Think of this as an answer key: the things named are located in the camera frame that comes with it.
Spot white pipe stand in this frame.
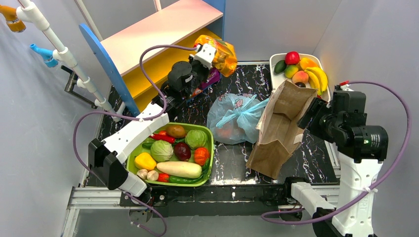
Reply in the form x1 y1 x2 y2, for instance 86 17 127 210
16 0 122 121

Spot brown potato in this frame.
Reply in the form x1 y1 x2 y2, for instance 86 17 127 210
166 125 187 139

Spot green chili pepper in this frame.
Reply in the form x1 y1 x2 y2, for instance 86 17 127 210
169 176 202 184

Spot black metal bracket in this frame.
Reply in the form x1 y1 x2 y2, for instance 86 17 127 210
60 65 99 110

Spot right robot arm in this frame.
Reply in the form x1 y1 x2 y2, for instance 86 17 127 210
286 90 388 237

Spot green cucumber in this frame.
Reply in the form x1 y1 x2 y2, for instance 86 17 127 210
141 143 153 150

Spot orange snack bag top shelf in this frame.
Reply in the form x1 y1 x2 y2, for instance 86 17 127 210
193 35 238 77

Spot small orange pumpkin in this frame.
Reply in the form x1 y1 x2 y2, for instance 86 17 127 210
194 147 210 166

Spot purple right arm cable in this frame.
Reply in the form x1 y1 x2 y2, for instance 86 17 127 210
260 81 413 226

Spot green yellow mango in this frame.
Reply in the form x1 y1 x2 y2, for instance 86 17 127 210
284 65 299 79

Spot green cabbage near centre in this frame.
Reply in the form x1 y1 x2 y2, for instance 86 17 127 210
150 140 173 162

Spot orange hook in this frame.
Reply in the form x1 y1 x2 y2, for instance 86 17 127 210
0 5 26 33

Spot red apple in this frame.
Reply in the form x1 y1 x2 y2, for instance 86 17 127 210
284 51 300 65

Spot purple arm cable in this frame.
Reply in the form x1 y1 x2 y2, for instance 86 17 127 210
260 81 413 226
72 44 199 237

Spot peach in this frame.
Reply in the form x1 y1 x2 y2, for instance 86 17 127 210
292 71 309 83

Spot orange mango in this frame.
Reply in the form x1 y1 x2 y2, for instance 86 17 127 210
299 57 319 70

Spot blue hook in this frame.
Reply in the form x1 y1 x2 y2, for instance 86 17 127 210
29 44 59 68

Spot green cabbage at back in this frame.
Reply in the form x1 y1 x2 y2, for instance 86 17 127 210
185 129 208 150

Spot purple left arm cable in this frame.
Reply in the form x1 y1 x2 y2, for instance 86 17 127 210
72 44 199 237

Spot aluminium base frame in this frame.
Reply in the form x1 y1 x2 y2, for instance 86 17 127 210
62 140 341 237

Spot green leaf sprig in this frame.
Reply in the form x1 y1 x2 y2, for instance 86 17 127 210
202 158 211 177

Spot dark red onion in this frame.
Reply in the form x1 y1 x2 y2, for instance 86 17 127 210
173 142 191 161

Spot long red chili pepper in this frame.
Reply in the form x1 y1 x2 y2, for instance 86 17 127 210
149 134 176 144

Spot large orange pumpkin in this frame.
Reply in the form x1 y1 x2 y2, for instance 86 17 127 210
216 124 233 140

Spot yellow banana bunch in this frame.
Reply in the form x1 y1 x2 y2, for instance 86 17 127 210
304 67 328 96

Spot yellow bell pepper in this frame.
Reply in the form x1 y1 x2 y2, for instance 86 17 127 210
134 152 157 171

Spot purple snack bag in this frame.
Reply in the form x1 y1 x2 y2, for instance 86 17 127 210
191 68 220 98

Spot red bell pepper front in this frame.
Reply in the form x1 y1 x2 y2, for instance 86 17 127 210
157 173 170 183

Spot green plastic vegetable bin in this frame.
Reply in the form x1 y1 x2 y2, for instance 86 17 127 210
126 122 214 187

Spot blue yellow shelf unit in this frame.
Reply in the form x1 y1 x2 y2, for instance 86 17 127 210
79 0 226 116

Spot light blue plastic bag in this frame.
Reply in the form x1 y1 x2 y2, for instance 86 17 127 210
206 93 269 145

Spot garlic bulb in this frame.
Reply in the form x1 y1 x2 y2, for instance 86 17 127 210
146 170 159 181
136 169 148 180

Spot green cabbage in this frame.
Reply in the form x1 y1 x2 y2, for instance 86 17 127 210
185 129 208 150
150 140 173 162

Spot garlic bulb left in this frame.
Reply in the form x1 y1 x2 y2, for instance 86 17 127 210
136 169 148 180

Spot green avocado at back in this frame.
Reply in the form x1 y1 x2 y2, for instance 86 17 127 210
274 60 287 75

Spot white radish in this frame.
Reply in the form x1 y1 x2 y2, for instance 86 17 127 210
156 161 202 178

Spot garlic bulb right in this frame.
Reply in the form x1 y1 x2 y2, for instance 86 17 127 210
146 170 159 181

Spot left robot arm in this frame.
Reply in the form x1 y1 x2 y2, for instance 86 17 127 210
87 102 213 198

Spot dark avocado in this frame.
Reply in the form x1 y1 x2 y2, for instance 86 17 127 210
295 82 306 88

